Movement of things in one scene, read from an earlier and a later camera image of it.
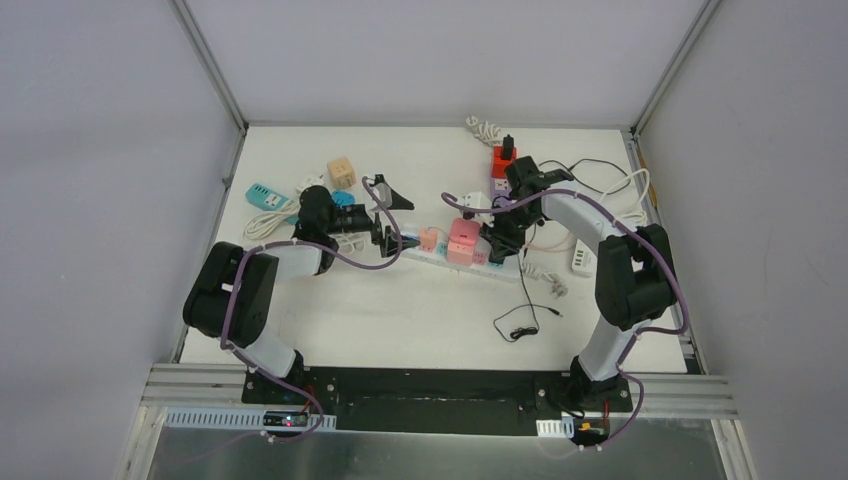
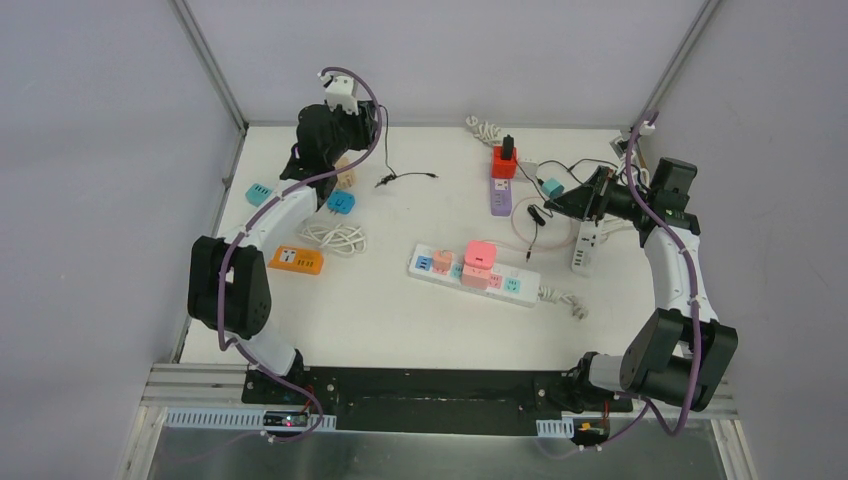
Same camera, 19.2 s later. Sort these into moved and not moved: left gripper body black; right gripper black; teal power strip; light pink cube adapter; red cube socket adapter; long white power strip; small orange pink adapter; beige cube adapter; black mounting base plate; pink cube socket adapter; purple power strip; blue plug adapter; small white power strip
Moved: left gripper body black; right gripper black; long white power strip; pink cube socket adapter; small orange pink adapter; light pink cube adapter
Not moved: small white power strip; purple power strip; black mounting base plate; red cube socket adapter; beige cube adapter; blue plug adapter; teal power strip
